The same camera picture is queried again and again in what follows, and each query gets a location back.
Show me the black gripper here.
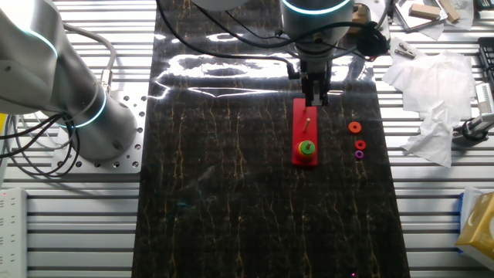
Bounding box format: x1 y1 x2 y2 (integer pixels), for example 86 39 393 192
299 60 333 107

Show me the red Hanoi base with pegs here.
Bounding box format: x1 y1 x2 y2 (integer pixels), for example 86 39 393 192
292 97 320 167

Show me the plain wooden block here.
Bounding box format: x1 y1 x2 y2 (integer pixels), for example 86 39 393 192
438 0 462 23
408 2 442 21

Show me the large white paper towel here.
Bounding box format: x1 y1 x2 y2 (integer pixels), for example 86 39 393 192
381 36 478 120

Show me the metal tray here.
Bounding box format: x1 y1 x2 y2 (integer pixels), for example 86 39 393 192
393 0 448 32

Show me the crumpled white paper towel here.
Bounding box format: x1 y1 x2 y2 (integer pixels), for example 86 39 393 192
401 102 460 169

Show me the black marble pattern mat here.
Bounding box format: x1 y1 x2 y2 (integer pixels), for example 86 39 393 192
130 0 411 278

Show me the white paper sheet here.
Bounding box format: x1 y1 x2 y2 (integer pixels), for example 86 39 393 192
443 0 475 32

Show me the black keyboard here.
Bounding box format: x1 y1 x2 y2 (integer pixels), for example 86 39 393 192
477 36 494 90

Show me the yellow and white bag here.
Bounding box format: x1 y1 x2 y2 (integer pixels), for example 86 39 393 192
455 191 494 259

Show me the white power strip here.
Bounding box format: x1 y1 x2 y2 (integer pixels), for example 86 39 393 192
0 188 28 278

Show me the black small camera cable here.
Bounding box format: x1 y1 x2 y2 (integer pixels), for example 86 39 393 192
461 119 488 142

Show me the small silver camera on mount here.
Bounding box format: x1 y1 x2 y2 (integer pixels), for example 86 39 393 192
453 111 494 146

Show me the silver ribbed camera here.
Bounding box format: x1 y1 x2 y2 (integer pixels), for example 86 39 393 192
475 83 494 117

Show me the grey base cable with connector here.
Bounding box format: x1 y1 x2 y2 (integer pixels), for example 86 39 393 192
61 22 117 93

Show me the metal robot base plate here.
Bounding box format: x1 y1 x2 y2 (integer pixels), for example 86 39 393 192
52 92 147 175

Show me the black base cable bundle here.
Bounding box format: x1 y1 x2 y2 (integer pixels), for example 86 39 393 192
0 111 82 178

